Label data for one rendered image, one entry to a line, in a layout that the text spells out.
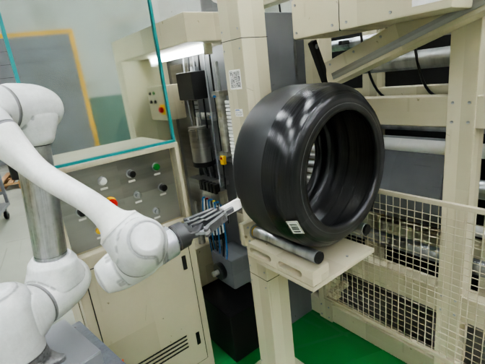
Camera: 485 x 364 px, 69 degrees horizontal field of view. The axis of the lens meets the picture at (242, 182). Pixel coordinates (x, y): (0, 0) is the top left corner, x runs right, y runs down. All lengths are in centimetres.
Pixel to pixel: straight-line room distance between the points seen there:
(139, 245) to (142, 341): 116
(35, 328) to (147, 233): 62
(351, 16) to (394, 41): 18
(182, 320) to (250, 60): 127
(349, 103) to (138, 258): 82
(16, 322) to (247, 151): 83
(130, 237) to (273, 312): 115
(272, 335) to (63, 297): 98
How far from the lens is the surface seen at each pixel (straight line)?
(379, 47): 149
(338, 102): 118
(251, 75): 142
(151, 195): 166
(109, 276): 91
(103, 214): 81
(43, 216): 127
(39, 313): 127
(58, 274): 132
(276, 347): 190
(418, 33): 142
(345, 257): 146
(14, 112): 113
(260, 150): 111
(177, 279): 180
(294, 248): 130
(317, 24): 149
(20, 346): 126
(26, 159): 102
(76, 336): 143
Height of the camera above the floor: 153
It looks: 17 degrees down
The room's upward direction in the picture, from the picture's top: 7 degrees counter-clockwise
